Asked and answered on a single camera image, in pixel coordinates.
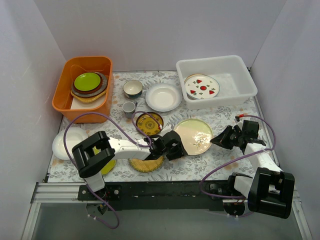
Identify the dark brown plate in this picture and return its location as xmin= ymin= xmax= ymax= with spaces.
xmin=71 ymin=73 xmax=103 ymax=94

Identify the grey ceramic mug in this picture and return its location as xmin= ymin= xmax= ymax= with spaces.
xmin=122 ymin=101 xmax=138 ymax=119

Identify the white watermelon pattern plate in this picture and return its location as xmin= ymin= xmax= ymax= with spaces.
xmin=184 ymin=75 xmax=220 ymax=100

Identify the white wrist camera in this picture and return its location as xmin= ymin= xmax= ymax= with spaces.
xmin=160 ymin=125 xmax=174 ymax=136
xmin=233 ymin=119 xmax=244 ymax=131

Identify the floral patterned table mat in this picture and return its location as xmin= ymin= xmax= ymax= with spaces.
xmin=47 ymin=71 xmax=260 ymax=183

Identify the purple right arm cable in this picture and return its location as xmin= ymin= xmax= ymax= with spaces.
xmin=199 ymin=114 xmax=277 ymax=218

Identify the cream green glazed plate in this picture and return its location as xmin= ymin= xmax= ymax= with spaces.
xmin=174 ymin=118 xmax=214 ymax=156

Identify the lime green dotted plate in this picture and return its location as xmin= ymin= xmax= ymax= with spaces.
xmin=93 ymin=147 xmax=117 ymax=175

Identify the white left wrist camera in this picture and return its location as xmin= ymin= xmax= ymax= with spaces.
xmin=160 ymin=125 xmax=174 ymax=136

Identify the lime green small plate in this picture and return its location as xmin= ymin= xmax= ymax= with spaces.
xmin=73 ymin=72 xmax=102 ymax=92

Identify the yellow black patterned plate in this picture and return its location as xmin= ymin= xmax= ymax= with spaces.
xmin=135 ymin=112 xmax=164 ymax=136

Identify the white deep plate left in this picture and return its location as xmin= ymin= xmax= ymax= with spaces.
xmin=52 ymin=127 xmax=88 ymax=160

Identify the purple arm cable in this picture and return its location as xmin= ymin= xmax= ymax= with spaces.
xmin=199 ymin=114 xmax=277 ymax=218
xmin=63 ymin=111 xmax=163 ymax=230

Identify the yellow woven basket plate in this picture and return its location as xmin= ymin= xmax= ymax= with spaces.
xmin=70 ymin=88 xmax=107 ymax=103

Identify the dark teal ceramic bowl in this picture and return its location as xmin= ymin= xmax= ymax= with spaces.
xmin=123 ymin=80 xmax=143 ymax=99

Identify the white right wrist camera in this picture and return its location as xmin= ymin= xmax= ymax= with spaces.
xmin=233 ymin=119 xmax=244 ymax=131

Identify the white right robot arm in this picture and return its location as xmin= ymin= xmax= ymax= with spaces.
xmin=211 ymin=116 xmax=295 ymax=219

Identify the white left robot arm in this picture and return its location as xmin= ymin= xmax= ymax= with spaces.
xmin=72 ymin=130 xmax=188 ymax=200

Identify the grey speckled plate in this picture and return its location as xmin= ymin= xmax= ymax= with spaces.
xmin=71 ymin=72 xmax=109 ymax=98

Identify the white deep plate blue rim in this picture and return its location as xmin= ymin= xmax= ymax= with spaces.
xmin=145 ymin=83 xmax=182 ymax=112

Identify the orange plastic bin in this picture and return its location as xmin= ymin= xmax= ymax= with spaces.
xmin=52 ymin=56 xmax=114 ymax=121

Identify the white plastic bin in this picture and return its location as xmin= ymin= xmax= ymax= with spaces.
xmin=176 ymin=55 xmax=258 ymax=110

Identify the round bamboo woven tray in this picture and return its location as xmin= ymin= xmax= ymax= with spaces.
xmin=129 ymin=156 xmax=165 ymax=173

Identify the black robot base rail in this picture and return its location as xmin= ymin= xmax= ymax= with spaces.
xmin=77 ymin=178 xmax=251 ymax=212

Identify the aluminium frame rail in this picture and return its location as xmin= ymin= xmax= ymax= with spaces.
xmin=29 ymin=181 xmax=301 ymax=205

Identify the white square plate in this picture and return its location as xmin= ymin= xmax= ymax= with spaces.
xmin=70 ymin=96 xmax=105 ymax=110

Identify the tan bird painted plate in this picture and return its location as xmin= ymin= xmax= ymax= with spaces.
xmin=184 ymin=73 xmax=206 ymax=82

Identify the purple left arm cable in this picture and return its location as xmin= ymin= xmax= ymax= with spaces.
xmin=63 ymin=111 xmax=163 ymax=230

